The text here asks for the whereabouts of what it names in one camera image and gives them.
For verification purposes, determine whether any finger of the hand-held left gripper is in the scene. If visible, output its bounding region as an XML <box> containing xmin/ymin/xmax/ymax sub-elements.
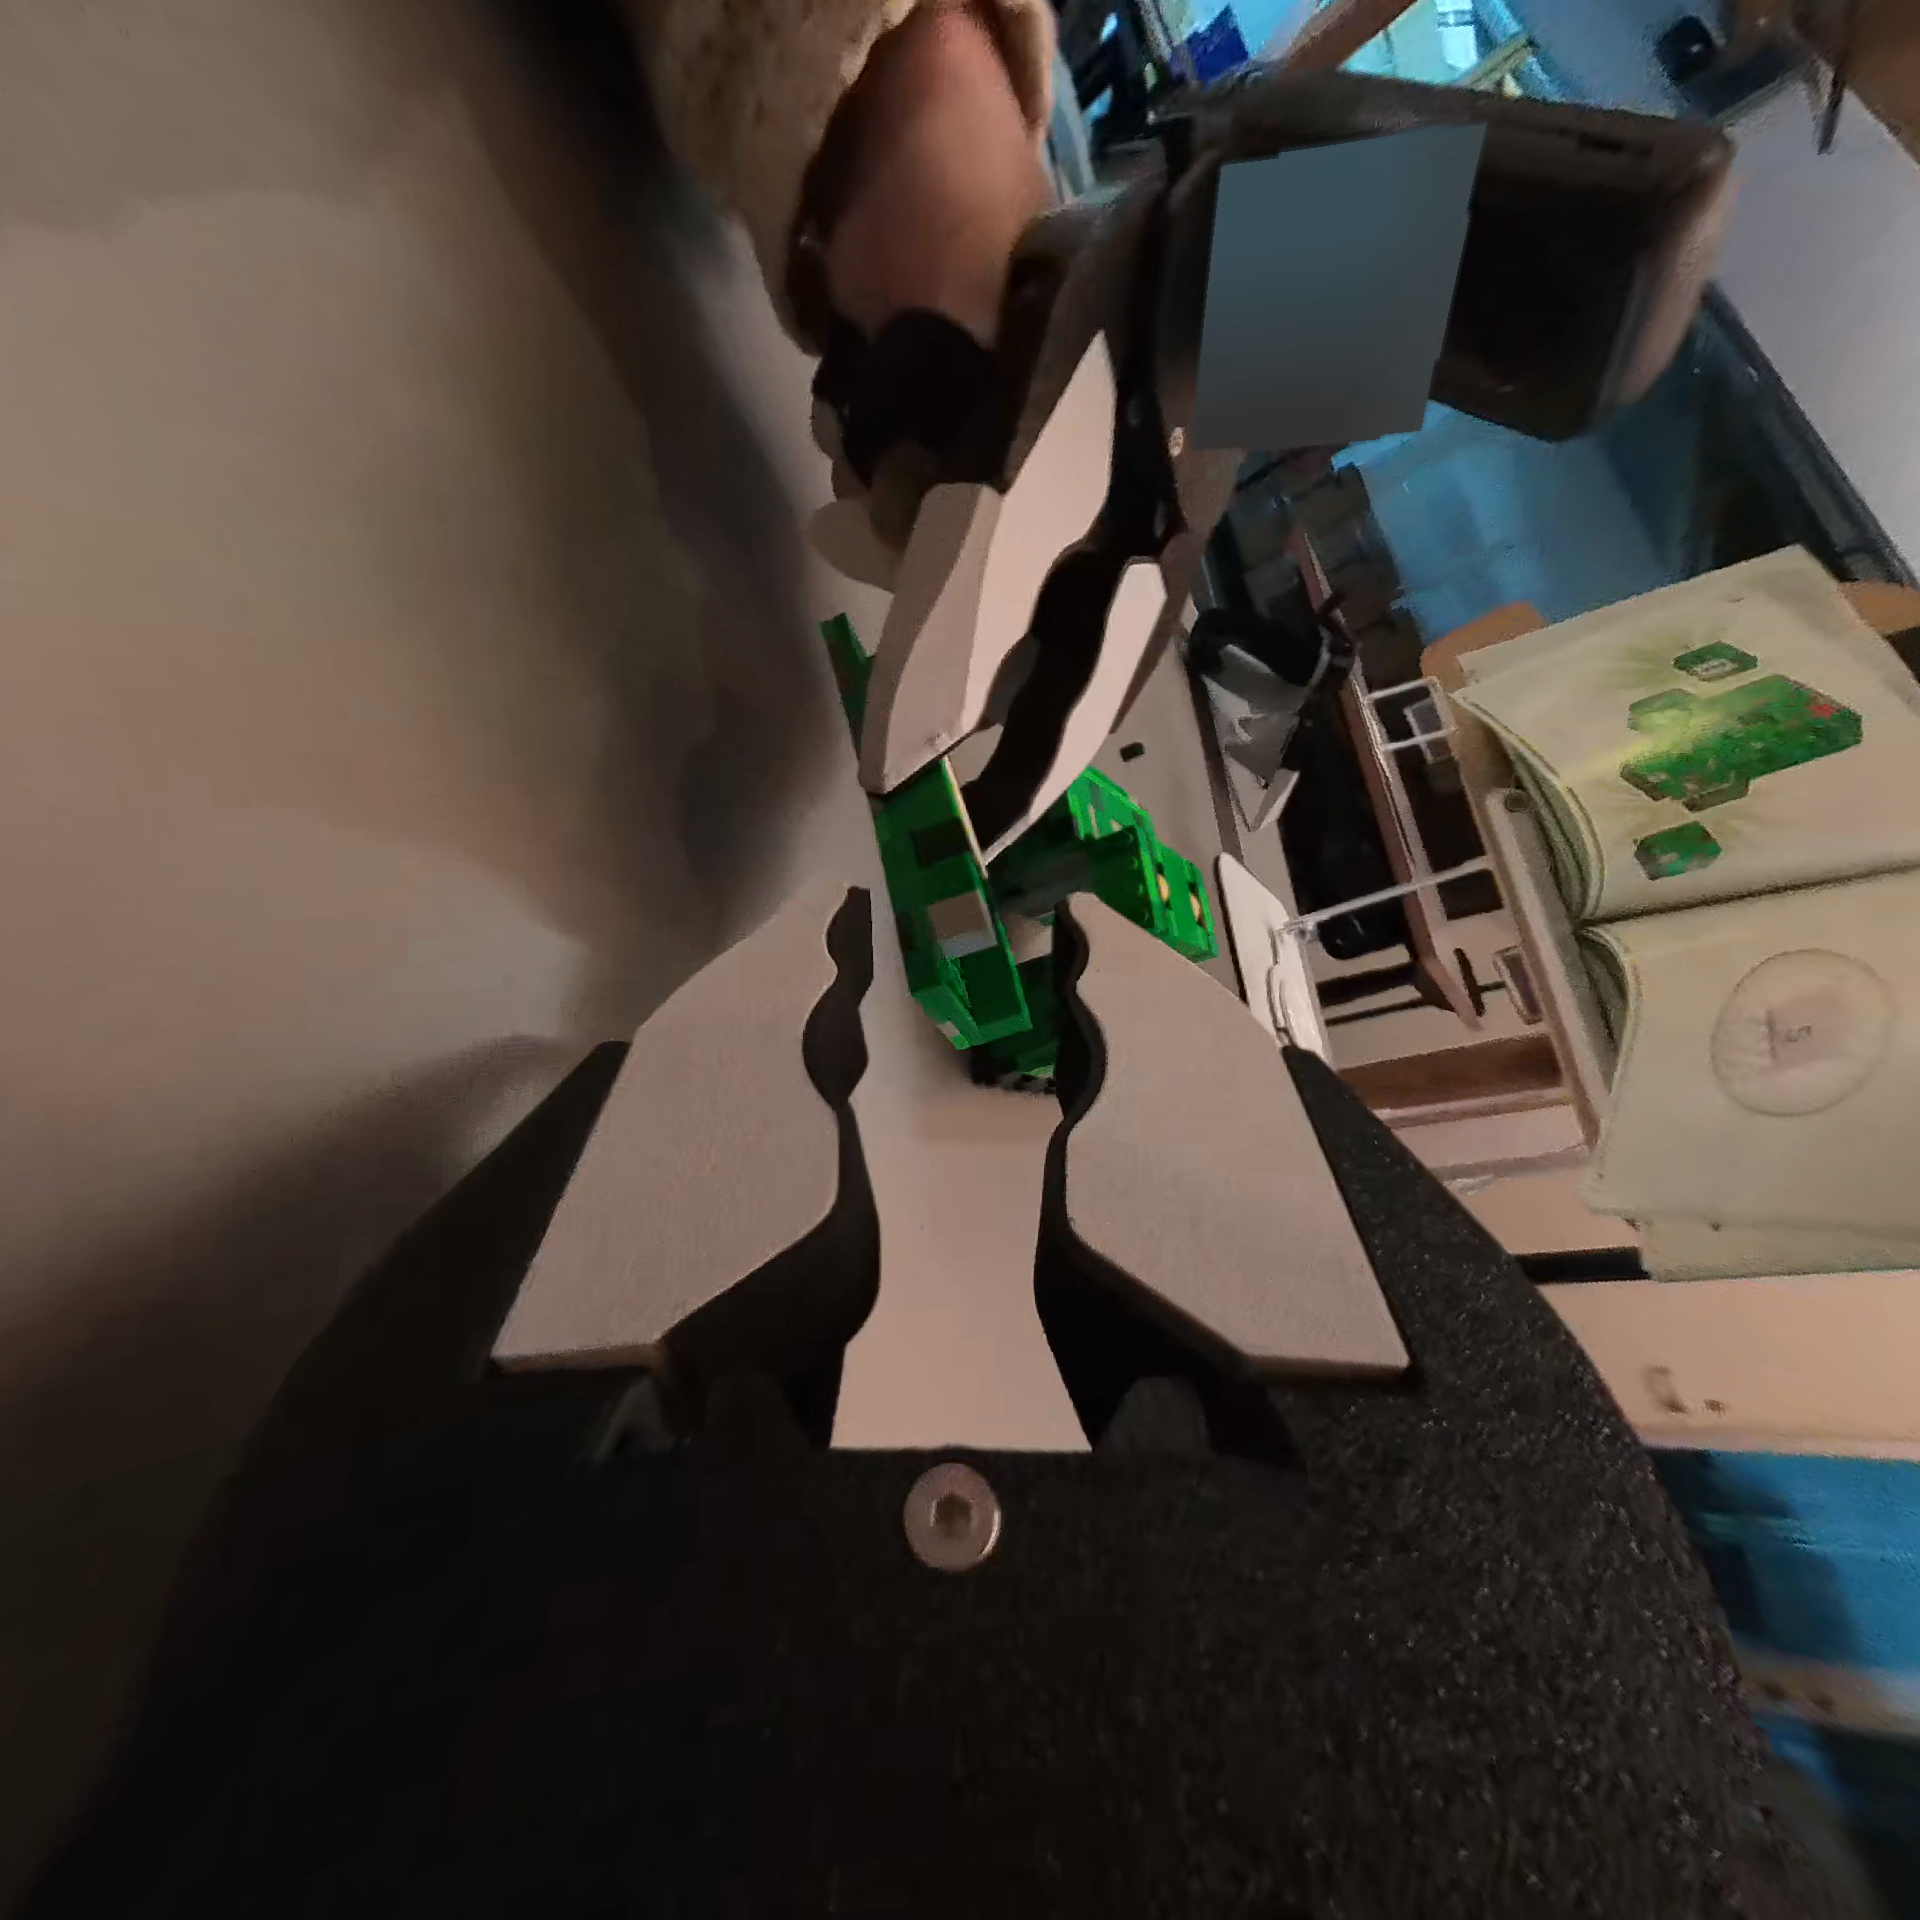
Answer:
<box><xmin>971</xmin><ymin>558</ymin><xmax>1189</xmax><ymax>867</ymax></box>
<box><xmin>860</xmin><ymin>327</ymin><xmax>1124</xmax><ymax>799</ymax></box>

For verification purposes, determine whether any lego instruction booklet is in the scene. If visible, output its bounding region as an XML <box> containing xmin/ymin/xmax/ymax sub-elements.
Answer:
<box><xmin>1452</xmin><ymin>541</ymin><xmax>1920</xmax><ymax>1280</ymax></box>

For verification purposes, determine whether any white flat rounded object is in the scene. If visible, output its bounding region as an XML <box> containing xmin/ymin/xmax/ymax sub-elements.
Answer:
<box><xmin>1216</xmin><ymin>852</ymin><xmax>1332</xmax><ymax>1054</ymax></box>

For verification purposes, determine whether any green lego plate assembly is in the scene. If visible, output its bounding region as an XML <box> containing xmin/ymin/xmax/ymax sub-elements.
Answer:
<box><xmin>824</xmin><ymin>613</ymin><xmax>1067</xmax><ymax>1085</ymax></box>

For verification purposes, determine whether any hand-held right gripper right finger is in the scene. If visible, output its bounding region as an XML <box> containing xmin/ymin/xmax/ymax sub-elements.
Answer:
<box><xmin>1036</xmin><ymin>890</ymin><xmax>1415</xmax><ymax>1386</ymax></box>

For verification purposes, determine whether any white cable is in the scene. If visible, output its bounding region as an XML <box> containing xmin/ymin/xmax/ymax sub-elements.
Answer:
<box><xmin>1275</xmin><ymin>874</ymin><xmax>1492</xmax><ymax>945</ymax></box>

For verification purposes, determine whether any person's left hand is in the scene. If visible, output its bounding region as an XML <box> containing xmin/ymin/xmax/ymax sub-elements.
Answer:
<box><xmin>794</xmin><ymin>0</ymin><xmax>1053</xmax><ymax>361</ymax></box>

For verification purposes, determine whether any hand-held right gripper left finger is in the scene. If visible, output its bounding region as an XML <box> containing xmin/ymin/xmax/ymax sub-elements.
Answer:
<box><xmin>492</xmin><ymin>881</ymin><xmax>872</xmax><ymax>1380</ymax></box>

